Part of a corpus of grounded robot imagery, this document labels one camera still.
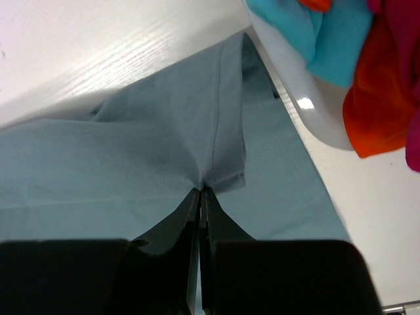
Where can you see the light blue t shirt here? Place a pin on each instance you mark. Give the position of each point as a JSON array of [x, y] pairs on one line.
[[322, 38]]

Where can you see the white plastic laundry bin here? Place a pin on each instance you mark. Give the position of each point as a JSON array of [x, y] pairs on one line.
[[318, 104]]

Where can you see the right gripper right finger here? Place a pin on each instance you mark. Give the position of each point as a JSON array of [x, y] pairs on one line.
[[241, 275]]

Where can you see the magenta t shirt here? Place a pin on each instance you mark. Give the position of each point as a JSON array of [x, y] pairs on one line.
[[403, 20]]

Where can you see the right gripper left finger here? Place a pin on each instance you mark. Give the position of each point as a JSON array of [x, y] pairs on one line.
[[155, 273]]

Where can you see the grey-blue t shirt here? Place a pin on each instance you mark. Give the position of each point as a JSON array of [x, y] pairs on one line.
[[209, 120]]

